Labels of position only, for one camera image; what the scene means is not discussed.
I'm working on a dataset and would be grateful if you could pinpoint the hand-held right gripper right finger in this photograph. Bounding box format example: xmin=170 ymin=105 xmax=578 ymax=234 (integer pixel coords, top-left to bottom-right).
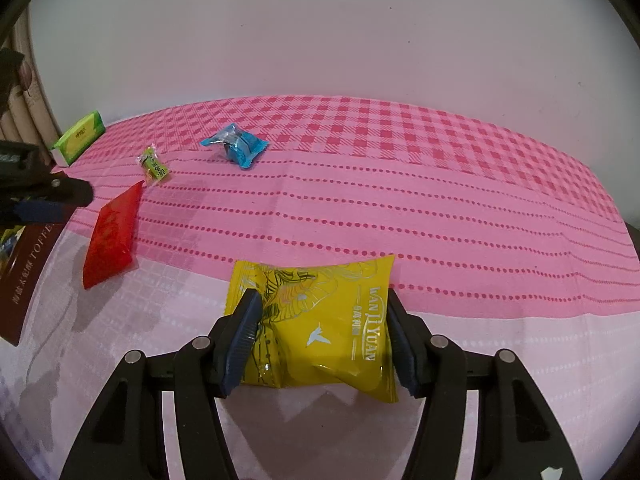
xmin=385 ymin=290 xmax=583 ymax=480

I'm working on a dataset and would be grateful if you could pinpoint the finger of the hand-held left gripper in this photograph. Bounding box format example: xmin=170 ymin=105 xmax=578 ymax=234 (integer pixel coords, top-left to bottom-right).
xmin=12 ymin=201 xmax=68 ymax=224
xmin=30 ymin=174 xmax=94 ymax=208

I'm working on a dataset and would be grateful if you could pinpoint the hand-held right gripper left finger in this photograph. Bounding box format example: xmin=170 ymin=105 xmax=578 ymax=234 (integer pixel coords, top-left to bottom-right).
xmin=65 ymin=289 xmax=263 ymax=480

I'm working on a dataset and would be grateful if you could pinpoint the red snack packet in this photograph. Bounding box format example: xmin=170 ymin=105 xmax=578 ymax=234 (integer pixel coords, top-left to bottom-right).
xmin=82 ymin=181 xmax=146 ymax=291

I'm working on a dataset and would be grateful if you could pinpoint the maroon gold-rimmed toffee box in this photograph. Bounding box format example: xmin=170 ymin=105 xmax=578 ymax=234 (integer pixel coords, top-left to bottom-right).
xmin=0 ymin=221 xmax=67 ymax=347

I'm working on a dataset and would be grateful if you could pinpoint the yellow snack packet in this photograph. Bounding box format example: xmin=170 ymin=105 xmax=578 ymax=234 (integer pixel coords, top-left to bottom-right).
xmin=222 ymin=254 xmax=400 ymax=405

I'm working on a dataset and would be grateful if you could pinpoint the green tissue pack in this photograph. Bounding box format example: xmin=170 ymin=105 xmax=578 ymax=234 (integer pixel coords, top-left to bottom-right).
xmin=51 ymin=110 xmax=107 ymax=167

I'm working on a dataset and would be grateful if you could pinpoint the small green candy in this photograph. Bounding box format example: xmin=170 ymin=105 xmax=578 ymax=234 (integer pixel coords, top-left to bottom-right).
xmin=137 ymin=145 xmax=172 ymax=187

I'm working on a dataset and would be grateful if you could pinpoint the pink checked cloth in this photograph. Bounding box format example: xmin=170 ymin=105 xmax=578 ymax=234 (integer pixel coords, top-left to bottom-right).
xmin=0 ymin=94 xmax=640 ymax=480

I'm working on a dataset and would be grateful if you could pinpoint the blue wrapped candy packet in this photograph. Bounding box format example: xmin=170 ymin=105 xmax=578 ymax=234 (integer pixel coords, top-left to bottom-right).
xmin=200 ymin=122 xmax=270 ymax=170

